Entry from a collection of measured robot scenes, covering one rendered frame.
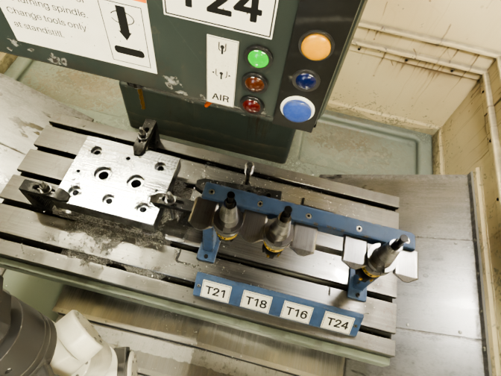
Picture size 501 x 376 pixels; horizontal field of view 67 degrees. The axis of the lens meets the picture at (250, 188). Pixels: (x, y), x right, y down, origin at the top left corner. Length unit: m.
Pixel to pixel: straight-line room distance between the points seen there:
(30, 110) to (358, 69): 1.35
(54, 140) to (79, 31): 0.98
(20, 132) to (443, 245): 1.60
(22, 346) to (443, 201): 1.35
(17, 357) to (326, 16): 0.44
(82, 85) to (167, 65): 1.60
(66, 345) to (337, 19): 0.47
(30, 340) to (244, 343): 0.80
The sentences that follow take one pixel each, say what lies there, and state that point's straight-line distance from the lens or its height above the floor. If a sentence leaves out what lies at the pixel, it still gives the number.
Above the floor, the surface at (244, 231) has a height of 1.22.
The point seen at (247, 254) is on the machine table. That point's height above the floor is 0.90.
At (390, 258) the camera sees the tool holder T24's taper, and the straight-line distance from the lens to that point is 0.80.
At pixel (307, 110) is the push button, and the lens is 0.40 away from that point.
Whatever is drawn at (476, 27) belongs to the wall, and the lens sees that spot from 1.63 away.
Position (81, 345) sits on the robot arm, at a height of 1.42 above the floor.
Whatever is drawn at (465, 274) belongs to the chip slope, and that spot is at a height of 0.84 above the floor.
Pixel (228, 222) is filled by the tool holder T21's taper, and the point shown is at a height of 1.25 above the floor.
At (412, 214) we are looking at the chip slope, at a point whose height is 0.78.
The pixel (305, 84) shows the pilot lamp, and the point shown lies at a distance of 0.37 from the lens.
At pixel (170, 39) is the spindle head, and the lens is 0.39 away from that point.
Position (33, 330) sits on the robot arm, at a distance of 0.49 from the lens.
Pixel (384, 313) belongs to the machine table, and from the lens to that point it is 1.17.
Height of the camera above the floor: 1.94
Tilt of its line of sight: 59 degrees down
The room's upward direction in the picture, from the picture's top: 11 degrees clockwise
